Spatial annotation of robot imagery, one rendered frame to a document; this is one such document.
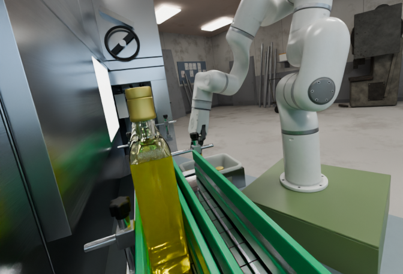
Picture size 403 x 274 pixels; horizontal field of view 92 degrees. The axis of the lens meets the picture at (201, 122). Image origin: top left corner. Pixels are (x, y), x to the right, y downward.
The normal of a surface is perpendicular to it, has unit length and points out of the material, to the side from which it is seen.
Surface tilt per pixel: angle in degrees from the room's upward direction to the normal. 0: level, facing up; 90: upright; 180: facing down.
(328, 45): 89
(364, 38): 90
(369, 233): 1
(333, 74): 91
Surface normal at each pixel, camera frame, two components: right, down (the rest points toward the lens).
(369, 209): -0.15, -0.97
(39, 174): 0.32, 0.13
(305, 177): -0.27, 0.21
